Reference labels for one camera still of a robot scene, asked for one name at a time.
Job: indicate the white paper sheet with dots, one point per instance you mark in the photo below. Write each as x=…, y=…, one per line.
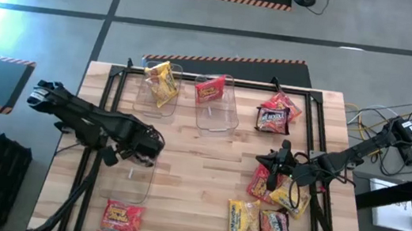
x=392, y=212

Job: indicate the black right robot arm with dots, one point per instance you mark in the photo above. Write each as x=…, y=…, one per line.
x=365, y=146

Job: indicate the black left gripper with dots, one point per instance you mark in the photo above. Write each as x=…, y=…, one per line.
x=143, y=139

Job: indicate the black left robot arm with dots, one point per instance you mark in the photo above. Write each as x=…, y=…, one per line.
x=71, y=111

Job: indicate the red Maruchan noodle pack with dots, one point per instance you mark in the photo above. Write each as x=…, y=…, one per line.
x=209, y=90
x=121, y=219
x=256, y=188
x=285, y=101

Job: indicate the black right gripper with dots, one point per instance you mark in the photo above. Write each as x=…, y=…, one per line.
x=287, y=164

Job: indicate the yellow Maruchan chicken ramen pack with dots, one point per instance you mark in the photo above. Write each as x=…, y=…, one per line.
x=158, y=70
x=279, y=199
x=165, y=94
x=242, y=218

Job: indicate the clear plastic bin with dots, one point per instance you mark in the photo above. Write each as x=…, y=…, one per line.
x=143, y=103
x=127, y=185
x=217, y=121

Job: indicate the black Fire Noodle pack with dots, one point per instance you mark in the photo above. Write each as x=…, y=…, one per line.
x=272, y=121
x=274, y=230
x=144, y=159

